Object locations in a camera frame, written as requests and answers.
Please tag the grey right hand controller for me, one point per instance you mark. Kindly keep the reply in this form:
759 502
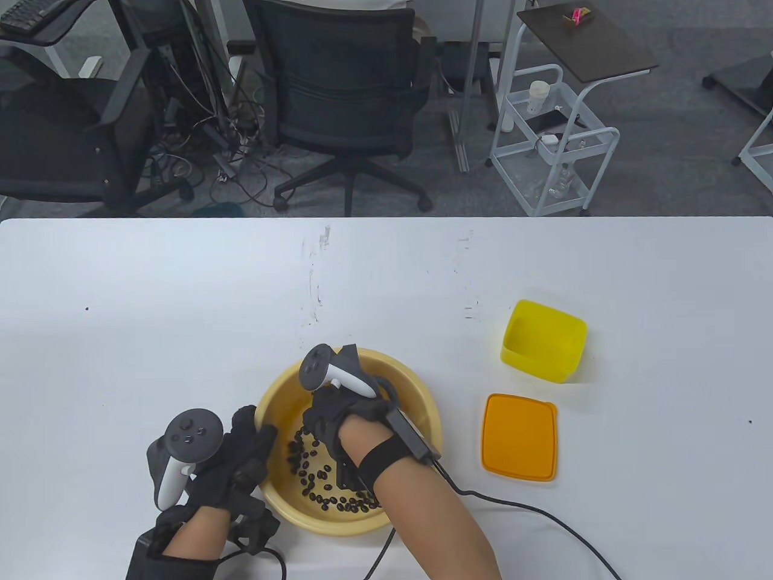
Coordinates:
317 365

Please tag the small pink object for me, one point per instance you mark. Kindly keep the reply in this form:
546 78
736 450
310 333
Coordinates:
578 15

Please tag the white table frame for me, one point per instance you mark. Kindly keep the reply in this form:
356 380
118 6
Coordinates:
752 151

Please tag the white paper cup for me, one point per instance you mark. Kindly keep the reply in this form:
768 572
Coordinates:
537 96

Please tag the person's left hand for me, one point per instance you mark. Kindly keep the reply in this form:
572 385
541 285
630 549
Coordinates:
238 459

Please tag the black left wrist camera band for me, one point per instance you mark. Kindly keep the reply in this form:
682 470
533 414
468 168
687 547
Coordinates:
253 522

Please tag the pile of coffee beans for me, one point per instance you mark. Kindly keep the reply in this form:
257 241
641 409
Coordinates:
314 471

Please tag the black table base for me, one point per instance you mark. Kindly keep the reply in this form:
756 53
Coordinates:
749 81

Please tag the black phone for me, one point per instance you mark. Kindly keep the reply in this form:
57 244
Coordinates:
552 121

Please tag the white power strip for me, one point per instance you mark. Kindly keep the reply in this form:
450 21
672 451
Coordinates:
90 66

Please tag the grey keyboard desk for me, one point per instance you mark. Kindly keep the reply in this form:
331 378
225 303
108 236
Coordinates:
66 21

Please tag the black keyboard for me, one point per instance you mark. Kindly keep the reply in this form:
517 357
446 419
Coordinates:
24 15

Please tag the white charger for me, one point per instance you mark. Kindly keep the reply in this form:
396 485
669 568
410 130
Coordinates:
549 140

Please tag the grey metal desk leg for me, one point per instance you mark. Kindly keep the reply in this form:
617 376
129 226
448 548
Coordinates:
468 72

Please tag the clear plastic bottle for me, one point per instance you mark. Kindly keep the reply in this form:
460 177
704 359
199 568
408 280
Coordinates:
561 181

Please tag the dark teal round object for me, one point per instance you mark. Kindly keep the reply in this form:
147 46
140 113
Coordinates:
220 210

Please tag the person's right forearm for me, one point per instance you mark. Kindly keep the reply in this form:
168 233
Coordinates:
429 525

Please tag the yellow plastic container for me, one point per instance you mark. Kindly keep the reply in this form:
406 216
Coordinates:
537 344

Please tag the white rolling cart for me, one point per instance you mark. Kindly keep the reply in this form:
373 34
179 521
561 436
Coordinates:
580 178

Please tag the yellow plastic basin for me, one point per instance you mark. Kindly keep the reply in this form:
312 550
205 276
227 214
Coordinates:
416 399

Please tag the black right wrist camera band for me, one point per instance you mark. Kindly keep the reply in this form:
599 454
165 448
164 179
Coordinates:
386 456

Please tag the black wrist camera band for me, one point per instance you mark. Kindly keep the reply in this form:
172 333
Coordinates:
253 522
386 456

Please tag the black padded office chair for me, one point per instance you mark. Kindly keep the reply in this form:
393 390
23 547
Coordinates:
48 145

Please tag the black computer tower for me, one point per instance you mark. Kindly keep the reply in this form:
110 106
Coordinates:
151 36

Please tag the grey hand controller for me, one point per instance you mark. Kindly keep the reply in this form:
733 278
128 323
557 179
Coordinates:
190 430
317 365

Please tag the black mesh office chair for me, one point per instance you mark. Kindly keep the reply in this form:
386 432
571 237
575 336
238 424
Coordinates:
338 103

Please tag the person's left forearm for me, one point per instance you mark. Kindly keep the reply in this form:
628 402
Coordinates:
199 531

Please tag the person's right hand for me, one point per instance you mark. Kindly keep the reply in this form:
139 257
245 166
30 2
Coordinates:
329 417

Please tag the orange container lid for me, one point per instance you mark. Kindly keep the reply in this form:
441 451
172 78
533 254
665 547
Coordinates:
519 438

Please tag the dark brown side table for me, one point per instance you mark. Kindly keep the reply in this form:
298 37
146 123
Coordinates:
592 48

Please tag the grey left hand controller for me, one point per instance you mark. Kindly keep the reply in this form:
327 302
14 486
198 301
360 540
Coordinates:
190 430

